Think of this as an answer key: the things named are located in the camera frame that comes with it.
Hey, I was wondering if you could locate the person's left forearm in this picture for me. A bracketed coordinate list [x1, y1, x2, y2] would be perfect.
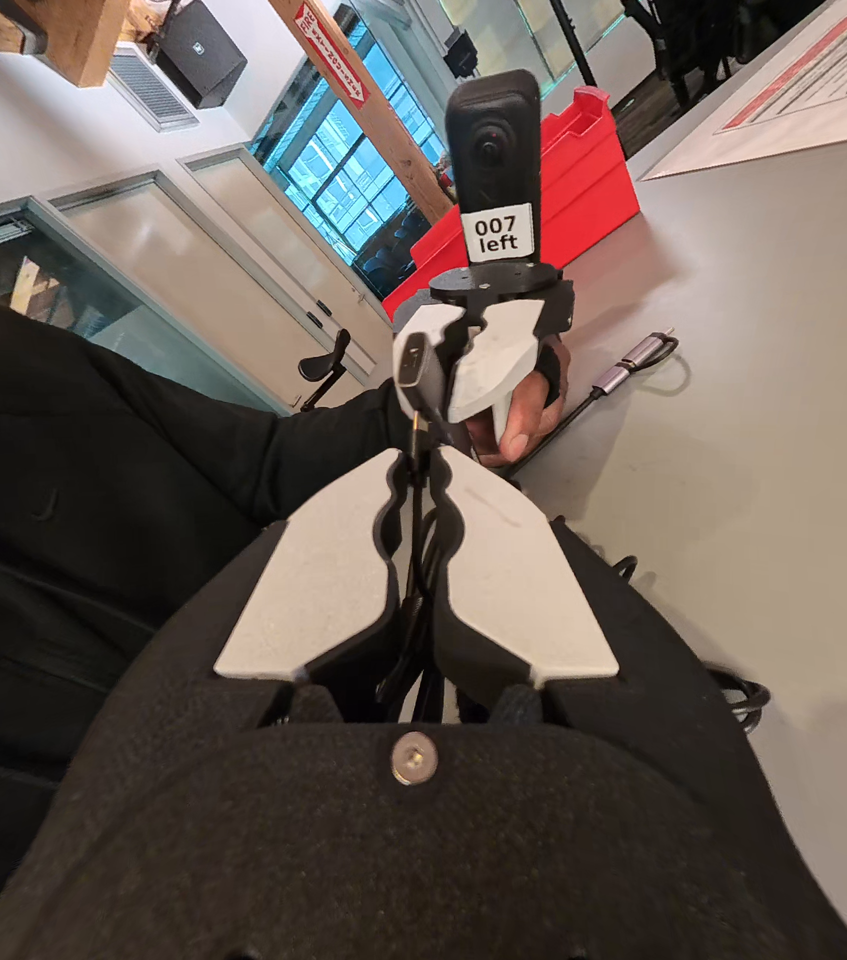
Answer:
[239, 378, 416, 530]

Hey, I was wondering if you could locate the person's left hand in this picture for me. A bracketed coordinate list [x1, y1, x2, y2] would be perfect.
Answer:
[467, 341, 572, 468]

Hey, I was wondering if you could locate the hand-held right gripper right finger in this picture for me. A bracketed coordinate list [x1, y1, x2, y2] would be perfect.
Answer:
[428, 445, 621, 689]

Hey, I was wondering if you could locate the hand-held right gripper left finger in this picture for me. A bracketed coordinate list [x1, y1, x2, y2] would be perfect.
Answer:
[212, 447, 411, 682]

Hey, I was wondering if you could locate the black chair armrest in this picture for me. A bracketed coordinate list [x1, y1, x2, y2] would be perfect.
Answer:
[298, 328, 353, 412]

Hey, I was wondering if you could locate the thick wooden beam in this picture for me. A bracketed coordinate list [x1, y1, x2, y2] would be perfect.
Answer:
[0, 0, 132, 87]

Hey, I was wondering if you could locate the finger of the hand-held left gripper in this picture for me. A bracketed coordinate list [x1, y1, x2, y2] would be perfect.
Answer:
[392, 302, 464, 365]
[438, 300, 546, 427]

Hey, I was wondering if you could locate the black speaker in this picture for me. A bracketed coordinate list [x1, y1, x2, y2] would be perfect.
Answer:
[155, 0, 248, 110]

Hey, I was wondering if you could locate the wooden beam with red label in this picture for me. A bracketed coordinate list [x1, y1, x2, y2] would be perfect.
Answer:
[269, 0, 455, 225]

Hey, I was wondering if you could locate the laminated instruction sheet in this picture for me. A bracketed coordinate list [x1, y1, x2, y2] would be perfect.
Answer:
[641, 0, 847, 183]

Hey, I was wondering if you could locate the black hub cable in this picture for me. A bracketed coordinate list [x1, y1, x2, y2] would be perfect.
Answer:
[504, 386, 601, 479]

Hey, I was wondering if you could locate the red storage bin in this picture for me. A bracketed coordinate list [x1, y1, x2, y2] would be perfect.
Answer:
[382, 86, 641, 324]

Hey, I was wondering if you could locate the black usb-c cable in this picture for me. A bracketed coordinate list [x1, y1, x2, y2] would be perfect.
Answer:
[374, 408, 771, 735]

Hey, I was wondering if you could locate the white vent grille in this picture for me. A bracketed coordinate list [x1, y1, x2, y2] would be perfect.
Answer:
[110, 43, 200, 132]

